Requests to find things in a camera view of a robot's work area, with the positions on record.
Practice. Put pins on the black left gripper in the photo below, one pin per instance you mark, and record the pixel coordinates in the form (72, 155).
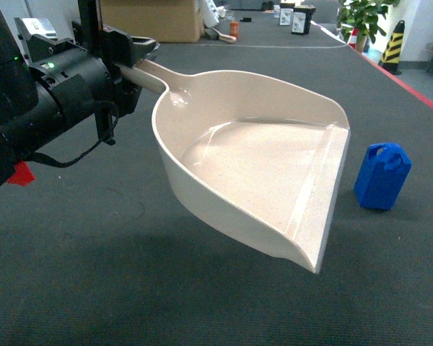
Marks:
(74, 75)

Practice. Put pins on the beige plastic dustpan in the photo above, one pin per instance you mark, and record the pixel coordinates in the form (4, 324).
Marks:
(256, 158)

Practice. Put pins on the blue plastic part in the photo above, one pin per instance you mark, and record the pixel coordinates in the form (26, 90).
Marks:
(384, 170)

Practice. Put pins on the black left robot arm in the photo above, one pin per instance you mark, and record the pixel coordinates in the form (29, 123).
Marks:
(29, 116)

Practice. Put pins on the large cardboard box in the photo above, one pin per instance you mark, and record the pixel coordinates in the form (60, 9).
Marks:
(165, 21)

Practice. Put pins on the orange bottle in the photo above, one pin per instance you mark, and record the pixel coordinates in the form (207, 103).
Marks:
(234, 29)

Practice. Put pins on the small white box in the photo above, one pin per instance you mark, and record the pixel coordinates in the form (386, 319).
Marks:
(285, 14)

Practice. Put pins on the red plastic tag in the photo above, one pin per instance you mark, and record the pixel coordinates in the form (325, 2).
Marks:
(22, 176)

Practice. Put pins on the black white box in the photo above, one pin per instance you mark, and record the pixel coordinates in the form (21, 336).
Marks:
(301, 19)

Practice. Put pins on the red white traffic cone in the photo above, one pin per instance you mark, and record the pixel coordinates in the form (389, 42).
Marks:
(352, 41)

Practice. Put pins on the green potted plant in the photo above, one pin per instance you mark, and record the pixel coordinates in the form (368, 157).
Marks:
(364, 15)

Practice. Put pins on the yellow black traffic cone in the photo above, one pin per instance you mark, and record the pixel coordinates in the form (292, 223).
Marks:
(390, 58)

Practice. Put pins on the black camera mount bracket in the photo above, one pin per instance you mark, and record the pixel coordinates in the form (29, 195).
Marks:
(88, 33)

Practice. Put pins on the wooden handled brush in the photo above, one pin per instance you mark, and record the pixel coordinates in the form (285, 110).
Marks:
(214, 34)

